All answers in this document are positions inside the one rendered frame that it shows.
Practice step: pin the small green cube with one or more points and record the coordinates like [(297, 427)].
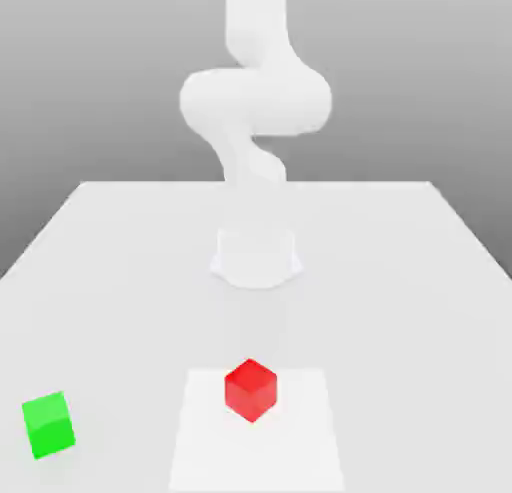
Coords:
[(48, 425)]

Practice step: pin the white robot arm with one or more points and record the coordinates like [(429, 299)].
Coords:
[(256, 101)]

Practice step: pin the small red cube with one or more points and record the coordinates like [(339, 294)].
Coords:
[(250, 390)]

